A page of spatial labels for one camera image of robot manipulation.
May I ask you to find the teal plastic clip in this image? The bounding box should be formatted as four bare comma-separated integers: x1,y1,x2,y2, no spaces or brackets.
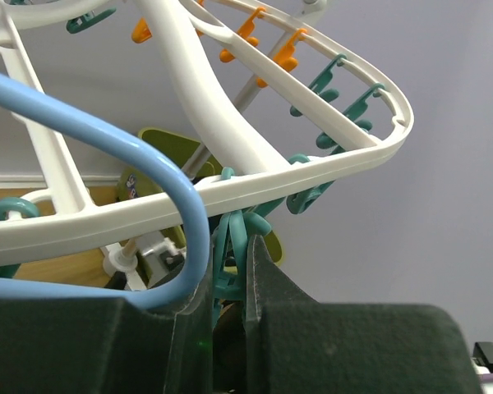
212,210,272,327

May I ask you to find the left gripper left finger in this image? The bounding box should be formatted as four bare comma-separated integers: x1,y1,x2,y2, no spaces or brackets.
0,271,212,393

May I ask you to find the green laundry bin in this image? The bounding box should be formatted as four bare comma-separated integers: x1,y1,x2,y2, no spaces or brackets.
114,126,287,288

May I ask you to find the white clothes rack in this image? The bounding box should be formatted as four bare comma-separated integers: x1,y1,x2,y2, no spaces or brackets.
20,0,329,292

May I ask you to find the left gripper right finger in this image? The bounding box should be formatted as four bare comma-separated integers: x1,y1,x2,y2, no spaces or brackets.
245,236,481,393

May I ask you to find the blue wire hanger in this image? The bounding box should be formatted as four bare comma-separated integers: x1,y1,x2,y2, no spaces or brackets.
0,74,195,309

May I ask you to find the white round clip hanger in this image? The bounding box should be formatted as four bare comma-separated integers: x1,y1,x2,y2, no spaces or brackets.
0,1,414,265

